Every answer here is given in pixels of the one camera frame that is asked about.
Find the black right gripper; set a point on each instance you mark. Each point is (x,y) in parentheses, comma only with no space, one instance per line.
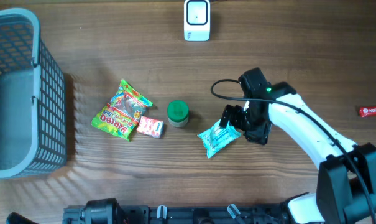
(260,134)

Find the teal wet wipes pack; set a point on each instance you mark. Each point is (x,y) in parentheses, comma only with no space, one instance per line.
(216,138)

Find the green lid jar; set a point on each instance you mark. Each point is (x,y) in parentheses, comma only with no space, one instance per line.
(178,113)

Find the small red candy packet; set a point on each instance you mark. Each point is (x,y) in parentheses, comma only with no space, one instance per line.
(150,127)

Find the colourful Haribo candy bag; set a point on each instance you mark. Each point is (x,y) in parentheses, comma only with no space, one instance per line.
(123,112)

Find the red toothpaste box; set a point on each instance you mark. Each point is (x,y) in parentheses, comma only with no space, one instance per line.
(367,111)

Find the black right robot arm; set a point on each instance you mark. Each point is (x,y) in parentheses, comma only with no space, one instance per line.
(346,185)

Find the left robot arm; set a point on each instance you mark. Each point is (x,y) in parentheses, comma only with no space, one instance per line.
(95,212)

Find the white barcode scanner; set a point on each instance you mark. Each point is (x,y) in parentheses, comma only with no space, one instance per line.
(197,20)

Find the grey plastic basket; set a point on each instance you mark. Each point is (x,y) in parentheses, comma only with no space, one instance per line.
(32,99)

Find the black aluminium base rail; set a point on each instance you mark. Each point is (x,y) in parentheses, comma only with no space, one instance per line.
(262,213)

